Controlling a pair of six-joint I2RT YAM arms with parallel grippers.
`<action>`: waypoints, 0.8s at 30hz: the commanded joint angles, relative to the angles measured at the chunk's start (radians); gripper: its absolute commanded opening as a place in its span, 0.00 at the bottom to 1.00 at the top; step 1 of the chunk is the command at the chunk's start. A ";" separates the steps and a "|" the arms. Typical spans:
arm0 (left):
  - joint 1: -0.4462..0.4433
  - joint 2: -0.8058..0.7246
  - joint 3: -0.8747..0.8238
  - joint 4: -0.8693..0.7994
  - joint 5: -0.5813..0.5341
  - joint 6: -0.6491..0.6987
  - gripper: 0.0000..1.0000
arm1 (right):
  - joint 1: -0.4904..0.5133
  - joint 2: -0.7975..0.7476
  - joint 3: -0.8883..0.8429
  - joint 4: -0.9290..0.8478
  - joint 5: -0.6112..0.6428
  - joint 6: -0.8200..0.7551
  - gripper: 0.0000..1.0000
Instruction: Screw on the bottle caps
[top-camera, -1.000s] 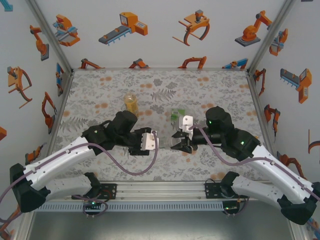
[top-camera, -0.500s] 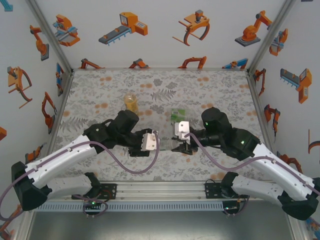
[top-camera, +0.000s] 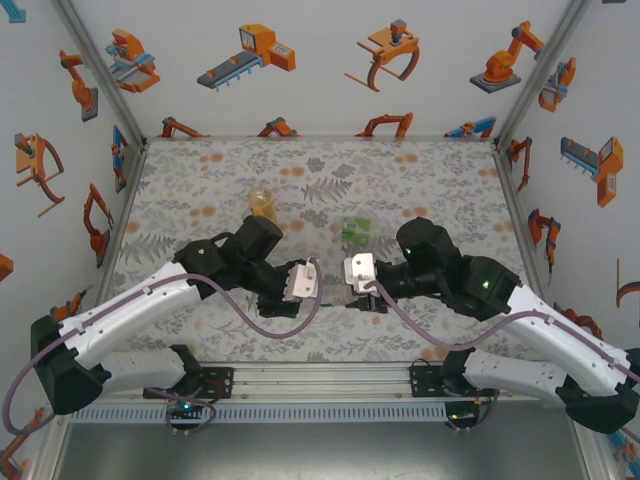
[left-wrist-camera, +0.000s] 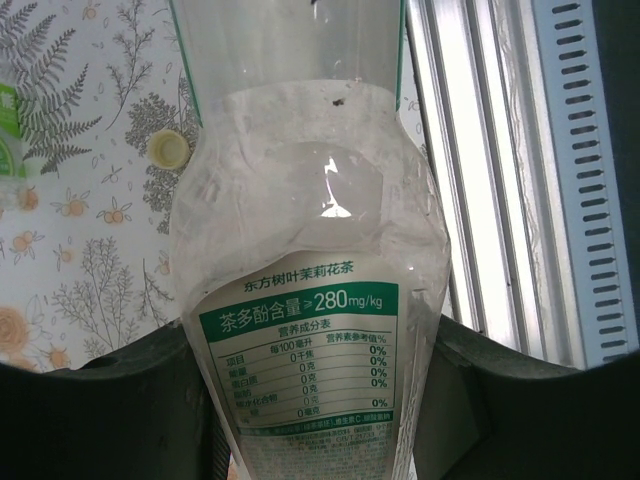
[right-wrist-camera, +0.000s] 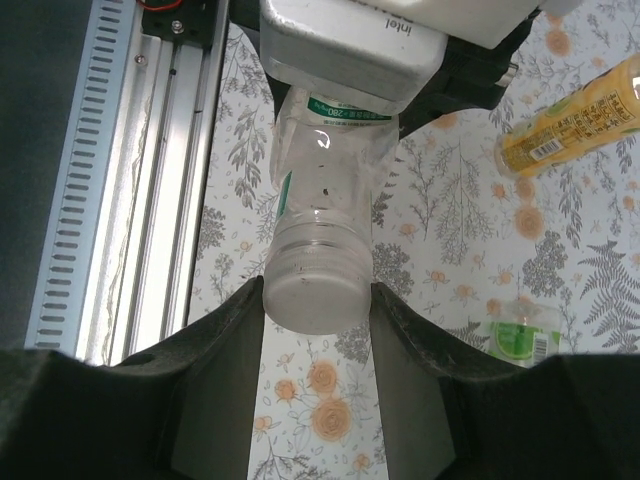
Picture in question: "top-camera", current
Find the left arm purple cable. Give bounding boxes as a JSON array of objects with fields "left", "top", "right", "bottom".
[{"left": 2, "top": 255, "right": 326, "bottom": 435}]

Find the aluminium side rail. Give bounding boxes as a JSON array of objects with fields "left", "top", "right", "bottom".
[
  {"left": 94, "top": 139, "right": 150, "bottom": 301},
  {"left": 492, "top": 142, "right": 556, "bottom": 306}
]

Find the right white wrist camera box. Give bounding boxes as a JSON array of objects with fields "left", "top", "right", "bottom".
[{"left": 340, "top": 252, "right": 380, "bottom": 295}]

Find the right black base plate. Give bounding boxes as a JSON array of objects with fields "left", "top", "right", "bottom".
[{"left": 408, "top": 352, "right": 502, "bottom": 400}]

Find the right aluminium side rail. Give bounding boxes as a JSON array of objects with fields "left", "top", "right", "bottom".
[{"left": 492, "top": 142, "right": 556, "bottom": 306}]

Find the left green circuit board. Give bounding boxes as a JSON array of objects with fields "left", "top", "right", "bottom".
[{"left": 166, "top": 399, "right": 206, "bottom": 419}]

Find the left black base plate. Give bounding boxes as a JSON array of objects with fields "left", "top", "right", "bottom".
[{"left": 143, "top": 367, "right": 236, "bottom": 400}]

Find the right aluminium corner post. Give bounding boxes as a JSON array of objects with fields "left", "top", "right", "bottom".
[{"left": 493, "top": 0, "right": 595, "bottom": 150}]

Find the yellow label tea bottle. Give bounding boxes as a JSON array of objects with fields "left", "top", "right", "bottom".
[{"left": 247, "top": 183, "right": 278, "bottom": 224}]

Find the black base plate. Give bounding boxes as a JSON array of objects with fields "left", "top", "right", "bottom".
[
  {"left": 408, "top": 352, "right": 502, "bottom": 400},
  {"left": 143, "top": 367, "right": 236, "bottom": 400}
]

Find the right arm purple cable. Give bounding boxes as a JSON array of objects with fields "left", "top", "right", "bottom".
[{"left": 363, "top": 279, "right": 640, "bottom": 446}]

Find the green label clear bottle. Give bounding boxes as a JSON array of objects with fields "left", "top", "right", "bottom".
[{"left": 341, "top": 215, "right": 374, "bottom": 251}]

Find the left aluminium side rail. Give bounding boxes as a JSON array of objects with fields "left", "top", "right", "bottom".
[{"left": 94, "top": 139, "right": 150, "bottom": 301}]

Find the grey metal sheet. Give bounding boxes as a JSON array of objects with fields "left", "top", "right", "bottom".
[{"left": 52, "top": 422, "right": 589, "bottom": 480}]

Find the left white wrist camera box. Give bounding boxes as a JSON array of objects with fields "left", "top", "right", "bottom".
[{"left": 282, "top": 256, "right": 321, "bottom": 303}]

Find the grey slotted cable duct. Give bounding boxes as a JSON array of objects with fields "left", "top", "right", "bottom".
[{"left": 67, "top": 403, "right": 449, "bottom": 425}]

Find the wide slotted aluminium frame rail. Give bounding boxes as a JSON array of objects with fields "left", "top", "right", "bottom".
[{"left": 99, "top": 362, "right": 571, "bottom": 405}]

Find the aluminium corner post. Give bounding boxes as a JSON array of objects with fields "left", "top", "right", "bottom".
[
  {"left": 49, "top": 0, "right": 150, "bottom": 151},
  {"left": 493, "top": 0, "right": 595, "bottom": 150}
]

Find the thin aluminium frame rail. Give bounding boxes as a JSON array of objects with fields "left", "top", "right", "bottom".
[{"left": 143, "top": 133, "right": 500, "bottom": 144}]

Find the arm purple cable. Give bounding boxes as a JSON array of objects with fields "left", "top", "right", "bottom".
[
  {"left": 363, "top": 279, "right": 640, "bottom": 446},
  {"left": 2, "top": 255, "right": 326, "bottom": 435}
]

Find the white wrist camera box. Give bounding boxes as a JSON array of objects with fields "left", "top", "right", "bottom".
[
  {"left": 340, "top": 252, "right": 380, "bottom": 295},
  {"left": 282, "top": 256, "right": 321, "bottom": 303}
]

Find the left aluminium corner post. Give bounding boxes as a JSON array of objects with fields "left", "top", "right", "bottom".
[{"left": 49, "top": 0, "right": 150, "bottom": 151}]

